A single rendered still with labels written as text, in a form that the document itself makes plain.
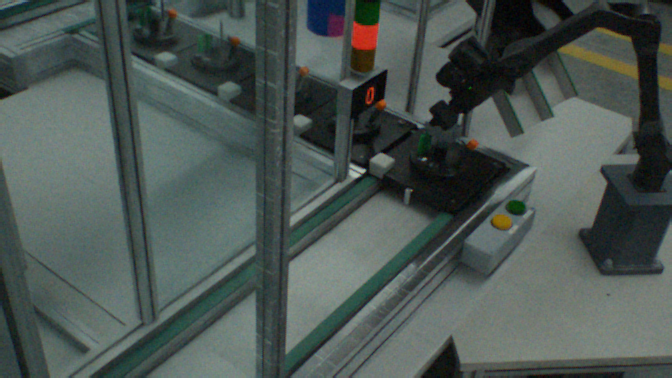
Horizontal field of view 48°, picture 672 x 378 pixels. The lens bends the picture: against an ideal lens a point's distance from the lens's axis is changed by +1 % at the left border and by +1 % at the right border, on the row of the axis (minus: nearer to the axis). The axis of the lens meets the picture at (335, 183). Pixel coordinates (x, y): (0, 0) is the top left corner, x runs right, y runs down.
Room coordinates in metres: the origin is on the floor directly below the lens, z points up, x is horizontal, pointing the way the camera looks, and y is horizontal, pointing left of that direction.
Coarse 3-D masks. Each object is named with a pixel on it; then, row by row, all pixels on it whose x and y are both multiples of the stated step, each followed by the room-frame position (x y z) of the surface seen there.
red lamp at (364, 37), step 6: (354, 24) 1.38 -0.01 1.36; (378, 24) 1.39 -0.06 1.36; (354, 30) 1.38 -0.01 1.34; (360, 30) 1.37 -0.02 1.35; (366, 30) 1.37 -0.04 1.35; (372, 30) 1.37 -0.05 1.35; (354, 36) 1.38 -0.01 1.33; (360, 36) 1.37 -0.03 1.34; (366, 36) 1.37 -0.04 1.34; (372, 36) 1.37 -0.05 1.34; (354, 42) 1.38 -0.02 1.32; (360, 42) 1.37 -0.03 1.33; (366, 42) 1.37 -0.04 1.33; (372, 42) 1.37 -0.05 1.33; (360, 48) 1.37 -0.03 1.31; (366, 48) 1.37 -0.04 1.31; (372, 48) 1.37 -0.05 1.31
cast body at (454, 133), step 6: (426, 120) 1.51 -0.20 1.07; (426, 126) 1.50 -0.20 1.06; (432, 126) 1.47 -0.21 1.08; (438, 126) 1.47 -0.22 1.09; (456, 126) 1.47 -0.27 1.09; (462, 126) 1.48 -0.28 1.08; (432, 132) 1.47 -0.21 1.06; (438, 132) 1.46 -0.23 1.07; (444, 132) 1.45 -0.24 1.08; (450, 132) 1.45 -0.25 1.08; (456, 132) 1.46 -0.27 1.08; (444, 138) 1.45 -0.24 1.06; (450, 138) 1.45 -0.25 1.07; (456, 138) 1.46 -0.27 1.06
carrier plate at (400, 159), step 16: (400, 144) 1.56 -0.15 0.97; (416, 144) 1.56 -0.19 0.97; (400, 160) 1.49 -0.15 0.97; (480, 160) 1.51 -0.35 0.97; (496, 160) 1.52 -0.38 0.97; (384, 176) 1.42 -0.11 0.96; (400, 176) 1.42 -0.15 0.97; (416, 176) 1.43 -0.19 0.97; (464, 176) 1.44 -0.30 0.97; (480, 176) 1.45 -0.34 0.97; (496, 176) 1.47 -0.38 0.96; (416, 192) 1.37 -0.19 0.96; (432, 192) 1.37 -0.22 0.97; (448, 192) 1.37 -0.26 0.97; (464, 192) 1.38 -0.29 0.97; (448, 208) 1.32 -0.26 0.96
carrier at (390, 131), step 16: (368, 112) 1.67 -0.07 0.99; (384, 112) 1.70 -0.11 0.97; (368, 128) 1.59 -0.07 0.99; (384, 128) 1.62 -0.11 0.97; (400, 128) 1.63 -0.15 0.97; (416, 128) 1.65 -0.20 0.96; (352, 144) 1.54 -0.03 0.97; (368, 144) 1.54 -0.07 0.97; (384, 144) 1.55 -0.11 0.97; (352, 160) 1.48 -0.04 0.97; (368, 160) 1.48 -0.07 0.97
